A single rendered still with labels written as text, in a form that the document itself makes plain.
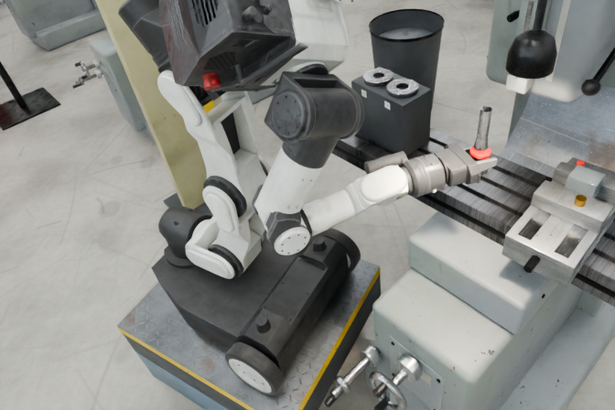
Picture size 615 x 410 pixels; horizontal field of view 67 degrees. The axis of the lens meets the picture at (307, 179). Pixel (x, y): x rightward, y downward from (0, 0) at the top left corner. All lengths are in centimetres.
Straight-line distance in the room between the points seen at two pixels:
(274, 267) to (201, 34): 107
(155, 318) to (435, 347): 109
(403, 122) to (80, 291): 200
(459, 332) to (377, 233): 131
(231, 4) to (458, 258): 85
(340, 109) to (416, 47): 222
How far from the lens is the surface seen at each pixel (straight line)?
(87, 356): 250
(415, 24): 340
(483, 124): 109
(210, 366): 174
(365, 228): 254
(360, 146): 148
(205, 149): 124
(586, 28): 97
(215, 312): 163
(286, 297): 157
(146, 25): 111
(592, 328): 209
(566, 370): 196
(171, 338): 185
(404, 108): 133
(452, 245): 129
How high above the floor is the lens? 186
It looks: 40 degrees down
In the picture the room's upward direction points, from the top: 10 degrees counter-clockwise
